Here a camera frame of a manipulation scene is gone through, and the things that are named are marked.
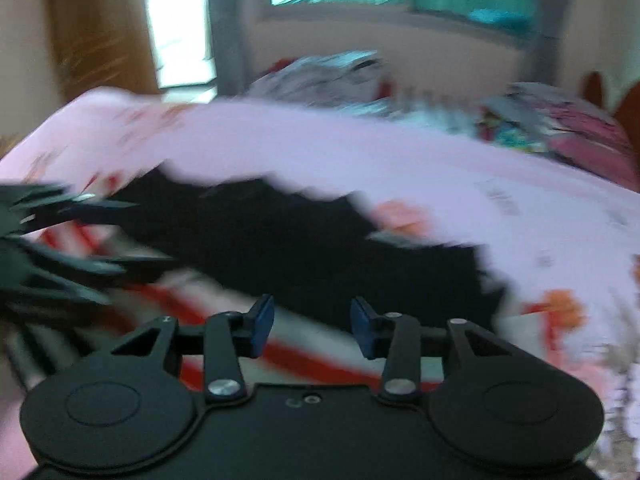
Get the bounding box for pile of loose clothes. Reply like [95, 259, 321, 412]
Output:
[247, 50, 391, 106]

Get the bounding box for pink floral bedsheet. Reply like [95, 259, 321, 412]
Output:
[0, 85, 640, 480]

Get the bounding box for red and white headboard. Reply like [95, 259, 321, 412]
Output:
[582, 71, 640, 128]

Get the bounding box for stack of folded clothes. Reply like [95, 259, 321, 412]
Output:
[475, 82, 638, 176]

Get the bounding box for brown wooden door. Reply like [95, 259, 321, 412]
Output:
[45, 0, 161, 106]

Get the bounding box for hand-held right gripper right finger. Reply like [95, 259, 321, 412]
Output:
[350, 296, 526, 406]

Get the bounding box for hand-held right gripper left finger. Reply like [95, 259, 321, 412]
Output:
[111, 294, 276, 405]

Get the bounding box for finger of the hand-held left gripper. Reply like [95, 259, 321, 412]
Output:
[0, 182, 141, 236]
[0, 237, 176, 311]

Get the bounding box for grey window curtain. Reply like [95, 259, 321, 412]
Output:
[205, 0, 251, 96]

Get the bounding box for teal cloth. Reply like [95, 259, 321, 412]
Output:
[470, 7, 533, 29]

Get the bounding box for striped cartoon sweater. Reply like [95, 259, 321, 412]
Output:
[0, 160, 511, 396]

